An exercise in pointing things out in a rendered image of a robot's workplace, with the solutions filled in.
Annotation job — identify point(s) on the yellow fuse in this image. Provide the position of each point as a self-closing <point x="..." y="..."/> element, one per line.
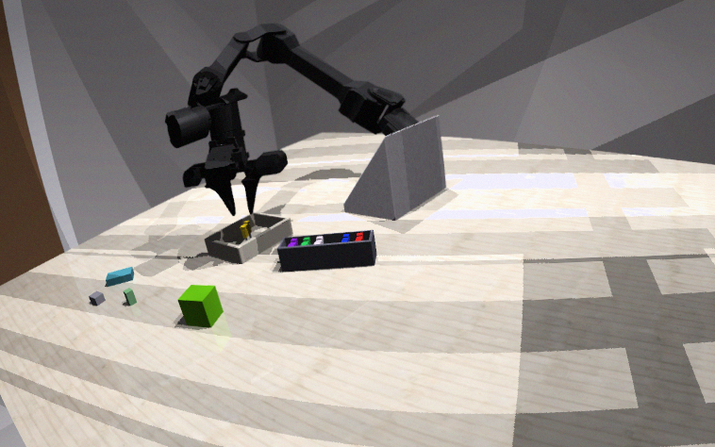
<point x="246" y="230"/>

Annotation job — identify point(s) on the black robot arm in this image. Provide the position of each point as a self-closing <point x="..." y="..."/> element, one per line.
<point x="361" y="101"/>

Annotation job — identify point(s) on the teal rectangular block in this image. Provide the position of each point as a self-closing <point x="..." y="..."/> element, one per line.
<point x="119" y="277"/>

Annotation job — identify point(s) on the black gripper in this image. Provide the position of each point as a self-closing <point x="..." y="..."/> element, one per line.
<point x="267" y="163"/>

